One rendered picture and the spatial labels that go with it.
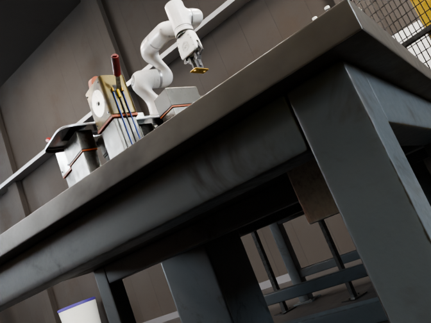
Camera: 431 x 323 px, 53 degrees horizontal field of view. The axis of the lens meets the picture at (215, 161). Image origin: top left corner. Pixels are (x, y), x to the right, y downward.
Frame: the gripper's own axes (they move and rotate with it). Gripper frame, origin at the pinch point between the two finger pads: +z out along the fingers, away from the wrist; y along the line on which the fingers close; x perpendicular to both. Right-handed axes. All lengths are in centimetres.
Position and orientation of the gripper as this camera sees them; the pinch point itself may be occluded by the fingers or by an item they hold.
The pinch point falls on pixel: (197, 65)
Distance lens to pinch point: 191.4
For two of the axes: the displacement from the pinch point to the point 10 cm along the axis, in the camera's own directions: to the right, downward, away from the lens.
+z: 3.5, 9.1, -2.1
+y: 6.5, -4.0, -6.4
